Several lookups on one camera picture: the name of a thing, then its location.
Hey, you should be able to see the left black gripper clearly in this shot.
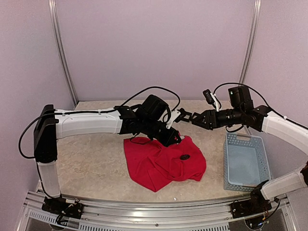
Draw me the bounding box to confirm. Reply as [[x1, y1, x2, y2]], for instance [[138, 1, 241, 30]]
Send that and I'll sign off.
[[142, 118, 182, 148]]

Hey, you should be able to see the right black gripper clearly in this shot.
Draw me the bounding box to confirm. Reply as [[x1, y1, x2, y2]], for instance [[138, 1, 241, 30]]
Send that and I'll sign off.
[[192, 107, 244, 129]]

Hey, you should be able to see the red t-shirt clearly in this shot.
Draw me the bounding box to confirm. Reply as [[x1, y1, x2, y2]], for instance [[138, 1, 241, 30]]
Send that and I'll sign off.
[[123, 136, 206, 192]]

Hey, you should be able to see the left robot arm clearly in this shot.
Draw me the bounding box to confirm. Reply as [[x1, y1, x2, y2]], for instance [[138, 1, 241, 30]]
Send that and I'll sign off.
[[34, 103, 181, 214]]

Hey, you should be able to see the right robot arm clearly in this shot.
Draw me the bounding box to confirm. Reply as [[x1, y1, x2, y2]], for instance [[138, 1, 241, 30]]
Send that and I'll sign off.
[[191, 105, 308, 214]]

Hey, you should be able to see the blue round brooch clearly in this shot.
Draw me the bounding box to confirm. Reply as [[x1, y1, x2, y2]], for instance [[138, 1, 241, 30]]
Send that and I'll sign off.
[[180, 154, 190, 160]]

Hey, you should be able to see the blue plastic basket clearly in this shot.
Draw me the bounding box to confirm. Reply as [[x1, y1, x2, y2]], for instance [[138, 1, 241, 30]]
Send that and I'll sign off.
[[224, 133, 271, 192]]

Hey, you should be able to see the black square frame left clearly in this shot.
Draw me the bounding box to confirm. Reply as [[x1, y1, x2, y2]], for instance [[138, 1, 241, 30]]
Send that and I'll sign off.
[[179, 108, 192, 122]]

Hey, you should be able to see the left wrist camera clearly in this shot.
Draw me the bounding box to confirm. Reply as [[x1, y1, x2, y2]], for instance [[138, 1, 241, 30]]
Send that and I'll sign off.
[[136, 94, 168, 120]]

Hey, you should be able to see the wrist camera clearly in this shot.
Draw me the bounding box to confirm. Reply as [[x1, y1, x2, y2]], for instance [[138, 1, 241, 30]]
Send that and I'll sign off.
[[136, 94, 168, 120], [228, 86, 254, 111]]

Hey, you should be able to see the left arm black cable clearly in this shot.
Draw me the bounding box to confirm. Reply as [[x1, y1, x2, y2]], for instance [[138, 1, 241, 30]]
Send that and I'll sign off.
[[18, 86, 181, 159]]

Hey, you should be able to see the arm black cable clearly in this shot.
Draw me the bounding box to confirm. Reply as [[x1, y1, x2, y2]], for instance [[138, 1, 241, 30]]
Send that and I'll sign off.
[[213, 82, 308, 133], [18, 86, 181, 159]]

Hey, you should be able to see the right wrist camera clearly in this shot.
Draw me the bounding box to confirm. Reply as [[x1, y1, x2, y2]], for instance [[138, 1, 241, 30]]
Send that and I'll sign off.
[[228, 86, 254, 111]]

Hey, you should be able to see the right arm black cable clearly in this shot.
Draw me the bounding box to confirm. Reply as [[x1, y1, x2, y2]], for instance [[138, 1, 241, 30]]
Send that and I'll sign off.
[[213, 82, 308, 133]]

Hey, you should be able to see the aluminium front rail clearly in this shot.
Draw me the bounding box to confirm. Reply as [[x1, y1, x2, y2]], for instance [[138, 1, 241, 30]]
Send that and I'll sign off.
[[23, 190, 296, 231]]

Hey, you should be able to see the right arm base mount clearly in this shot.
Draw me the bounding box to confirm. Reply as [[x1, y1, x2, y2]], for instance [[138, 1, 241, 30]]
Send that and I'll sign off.
[[230, 199, 272, 219]]

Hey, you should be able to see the right aluminium corner post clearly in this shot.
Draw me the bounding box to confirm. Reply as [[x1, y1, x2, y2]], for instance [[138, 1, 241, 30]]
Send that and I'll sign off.
[[239, 0, 262, 84]]

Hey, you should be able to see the aluminium corner post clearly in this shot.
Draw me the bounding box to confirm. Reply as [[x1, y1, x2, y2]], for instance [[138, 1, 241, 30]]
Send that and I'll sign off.
[[239, 0, 262, 84], [48, 0, 79, 106]]

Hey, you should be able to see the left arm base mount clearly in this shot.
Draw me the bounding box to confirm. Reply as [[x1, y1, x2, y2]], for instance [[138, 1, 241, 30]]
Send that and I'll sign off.
[[42, 197, 84, 224]]

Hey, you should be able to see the left aluminium corner post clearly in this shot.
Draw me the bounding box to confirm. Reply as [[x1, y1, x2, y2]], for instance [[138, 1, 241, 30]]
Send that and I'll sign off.
[[48, 0, 79, 106]]

